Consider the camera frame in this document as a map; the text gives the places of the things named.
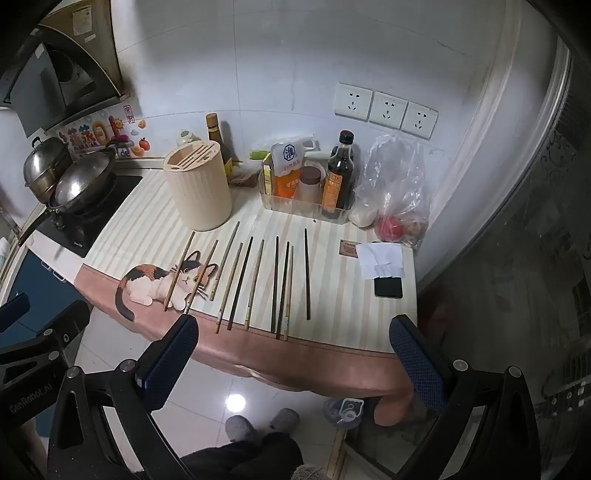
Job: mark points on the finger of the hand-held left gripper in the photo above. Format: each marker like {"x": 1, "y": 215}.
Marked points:
{"x": 69, "y": 321}
{"x": 14, "y": 310}

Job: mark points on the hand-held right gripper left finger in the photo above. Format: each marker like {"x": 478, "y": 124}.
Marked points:
{"x": 168, "y": 357}

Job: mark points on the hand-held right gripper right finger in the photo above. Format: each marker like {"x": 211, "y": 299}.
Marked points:
{"x": 415, "y": 364}

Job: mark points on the brown wooden chopstick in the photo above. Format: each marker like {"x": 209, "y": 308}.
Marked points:
{"x": 179, "y": 271}
{"x": 201, "y": 277}

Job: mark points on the dark chopstick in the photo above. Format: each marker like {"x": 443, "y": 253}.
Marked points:
{"x": 275, "y": 284}
{"x": 283, "y": 290}
{"x": 240, "y": 283}
{"x": 307, "y": 274}

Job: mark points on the beige round utensil holder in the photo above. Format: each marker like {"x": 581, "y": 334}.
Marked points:
{"x": 198, "y": 189}

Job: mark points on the blue kitchen cabinet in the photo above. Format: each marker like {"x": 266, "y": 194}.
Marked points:
{"x": 37, "y": 281}

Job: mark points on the black phone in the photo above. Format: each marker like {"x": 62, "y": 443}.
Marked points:
{"x": 388, "y": 287}

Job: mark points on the clear water bottle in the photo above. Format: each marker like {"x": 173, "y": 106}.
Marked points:
{"x": 344, "y": 410}

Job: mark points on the striped cat print tablecloth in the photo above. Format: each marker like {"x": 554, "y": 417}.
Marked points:
{"x": 323, "y": 344}

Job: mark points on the grey slipper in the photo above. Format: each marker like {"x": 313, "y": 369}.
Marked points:
{"x": 285, "y": 420}
{"x": 240, "y": 428}

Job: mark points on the white paper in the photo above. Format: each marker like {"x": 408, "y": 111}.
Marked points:
{"x": 383, "y": 258}

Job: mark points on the wooden stick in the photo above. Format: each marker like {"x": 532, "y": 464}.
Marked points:
{"x": 340, "y": 450}

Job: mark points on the person's dark trousers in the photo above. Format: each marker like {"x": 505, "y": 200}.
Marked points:
{"x": 240, "y": 457}

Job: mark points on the brown card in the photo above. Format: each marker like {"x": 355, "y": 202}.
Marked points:
{"x": 348, "y": 248}

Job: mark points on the black cooktop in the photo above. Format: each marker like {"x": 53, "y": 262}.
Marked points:
{"x": 115, "y": 194}

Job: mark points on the red tomato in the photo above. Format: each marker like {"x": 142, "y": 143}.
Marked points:
{"x": 388, "y": 228}

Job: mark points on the steel wok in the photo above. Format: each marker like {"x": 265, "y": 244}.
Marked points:
{"x": 83, "y": 182}

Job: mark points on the steel pot with lid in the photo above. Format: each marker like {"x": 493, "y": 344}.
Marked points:
{"x": 44, "y": 161}

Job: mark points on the small white bag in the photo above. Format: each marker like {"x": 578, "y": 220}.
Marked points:
{"x": 364, "y": 214}

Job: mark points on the clear plastic bag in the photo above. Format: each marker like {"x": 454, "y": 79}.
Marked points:
{"x": 397, "y": 175}

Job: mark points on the clear organizer tray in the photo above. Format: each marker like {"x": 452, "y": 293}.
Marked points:
{"x": 295, "y": 207}

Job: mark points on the dark sauce bottle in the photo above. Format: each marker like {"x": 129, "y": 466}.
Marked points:
{"x": 339, "y": 177}

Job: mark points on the yellow box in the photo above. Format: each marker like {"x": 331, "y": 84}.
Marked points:
{"x": 267, "y": 177}

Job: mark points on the beige jar with brown lid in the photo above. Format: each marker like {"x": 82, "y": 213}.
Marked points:
{"x": 310, "y": 182}

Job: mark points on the small white jar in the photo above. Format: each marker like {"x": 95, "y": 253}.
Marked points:
{"x": 187, "y": 137}

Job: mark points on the oil bottle with brown cap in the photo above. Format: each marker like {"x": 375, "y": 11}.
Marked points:
{"x": 216, "y": 138}

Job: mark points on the white and orange bag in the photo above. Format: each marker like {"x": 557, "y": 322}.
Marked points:
{"x": 287, "y": 161}

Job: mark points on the range hood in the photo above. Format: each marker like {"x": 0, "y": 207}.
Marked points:
{"x": 41, "y": 78}

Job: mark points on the colourful wall stickers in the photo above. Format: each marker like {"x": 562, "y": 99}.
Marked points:
{"x": 99, "y": 127}

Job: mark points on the white wall socket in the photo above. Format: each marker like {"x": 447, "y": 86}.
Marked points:
{"x": 420, "y": 121}
{"x": 388, "y": 110}
{"x": 353, "y": 102}

